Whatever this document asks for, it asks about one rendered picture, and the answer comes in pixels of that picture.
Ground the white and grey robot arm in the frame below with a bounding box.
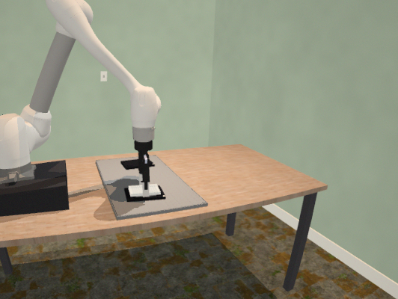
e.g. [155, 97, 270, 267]
[0, 0, 161, 184]

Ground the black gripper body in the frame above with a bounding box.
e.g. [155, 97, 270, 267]
[134, 141, 153, 163]

